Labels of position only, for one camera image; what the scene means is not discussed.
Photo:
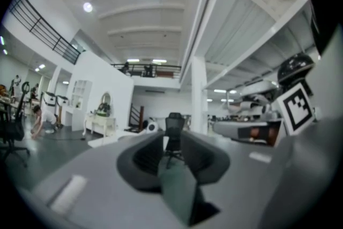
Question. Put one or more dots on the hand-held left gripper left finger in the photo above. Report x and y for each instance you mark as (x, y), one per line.
(143, 158)

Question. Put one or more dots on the white round robot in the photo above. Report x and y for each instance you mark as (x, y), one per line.
(152, 126)

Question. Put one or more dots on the round ceiling lamp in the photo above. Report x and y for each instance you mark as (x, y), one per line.
(88, 7)

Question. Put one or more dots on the white vanity table with mirror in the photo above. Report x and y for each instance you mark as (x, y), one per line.
(100, 119)

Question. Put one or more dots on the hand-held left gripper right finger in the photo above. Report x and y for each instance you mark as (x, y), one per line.
(206, 161)

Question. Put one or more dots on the brown wooden staircase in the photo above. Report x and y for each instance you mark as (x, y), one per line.
(135, 118)

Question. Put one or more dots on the black glossy dome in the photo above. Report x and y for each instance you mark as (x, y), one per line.
(294, 67)

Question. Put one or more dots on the white exercise machine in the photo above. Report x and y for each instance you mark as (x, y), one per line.
(55, 103)

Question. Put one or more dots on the black balcony railing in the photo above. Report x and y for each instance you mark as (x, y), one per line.
(160, 70)

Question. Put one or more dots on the black mezzanine railing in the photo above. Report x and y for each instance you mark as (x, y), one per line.
(40, 25)

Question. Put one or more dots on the white metal overhead frame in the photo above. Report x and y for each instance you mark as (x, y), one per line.
(241, 24)

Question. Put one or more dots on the white cubby shelf cabinet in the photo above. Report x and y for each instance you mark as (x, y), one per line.
(81, 94)

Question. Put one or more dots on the white square pillar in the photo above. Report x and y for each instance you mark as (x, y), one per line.
(199, 94)

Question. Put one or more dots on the black mesh office chair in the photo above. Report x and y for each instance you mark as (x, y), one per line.
(14, 126)
(174, 128)

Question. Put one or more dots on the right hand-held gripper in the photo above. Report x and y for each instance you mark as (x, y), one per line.
(294, 110)

